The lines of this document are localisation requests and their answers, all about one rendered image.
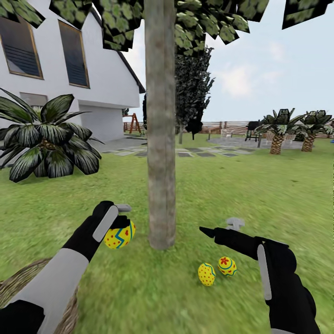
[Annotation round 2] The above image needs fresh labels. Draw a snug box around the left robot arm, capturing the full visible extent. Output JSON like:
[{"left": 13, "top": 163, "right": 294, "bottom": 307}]
[{"left": 0, "top": 202, "right": 132, "bottom": 334}]

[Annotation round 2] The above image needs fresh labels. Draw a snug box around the wicker basket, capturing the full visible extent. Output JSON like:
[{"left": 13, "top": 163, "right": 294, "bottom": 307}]
[{"left": 0, "top": 257, "right": 79, "bottom": 334}]

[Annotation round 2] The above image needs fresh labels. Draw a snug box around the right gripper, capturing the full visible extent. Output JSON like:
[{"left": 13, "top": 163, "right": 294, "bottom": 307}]
[{"left": 199, "top": 226, "right": 246, "bottom": 253}]

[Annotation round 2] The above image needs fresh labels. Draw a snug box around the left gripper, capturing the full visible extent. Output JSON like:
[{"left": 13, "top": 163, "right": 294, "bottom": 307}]
[{"left": 111, "top": 215, "right": 130, "bottom": 230}]

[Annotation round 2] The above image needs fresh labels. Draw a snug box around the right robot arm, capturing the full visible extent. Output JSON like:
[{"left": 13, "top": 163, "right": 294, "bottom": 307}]
[{"left": 199, "top": 217, "right": 321, "bottom": 334}]

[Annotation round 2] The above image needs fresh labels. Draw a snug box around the easter egg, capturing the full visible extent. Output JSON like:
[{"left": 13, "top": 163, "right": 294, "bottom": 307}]
[
  {"left": 198, "top": 263, "right": 216, "bottom": 286},
  {"left": 104, "top": 221, "right": 135, "bottom": 249},
  {"left": 218, "top": 257, "right": 237, "bottom": 276}
]

